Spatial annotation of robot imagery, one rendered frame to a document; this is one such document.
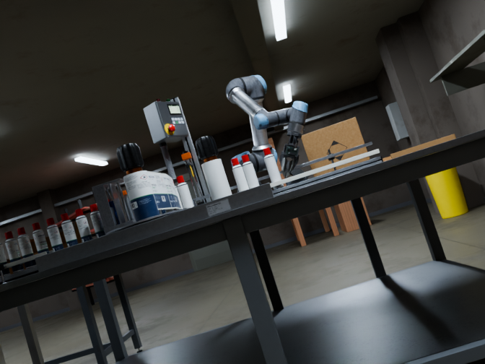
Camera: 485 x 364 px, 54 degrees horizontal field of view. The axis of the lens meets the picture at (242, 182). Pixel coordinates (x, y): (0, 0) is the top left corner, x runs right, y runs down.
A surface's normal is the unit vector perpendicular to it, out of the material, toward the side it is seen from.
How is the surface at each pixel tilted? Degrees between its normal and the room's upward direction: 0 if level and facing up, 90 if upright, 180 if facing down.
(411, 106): 90
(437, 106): 90
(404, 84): 90
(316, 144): 90
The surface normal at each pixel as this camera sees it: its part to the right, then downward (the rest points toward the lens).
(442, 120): -0.12, -0.04
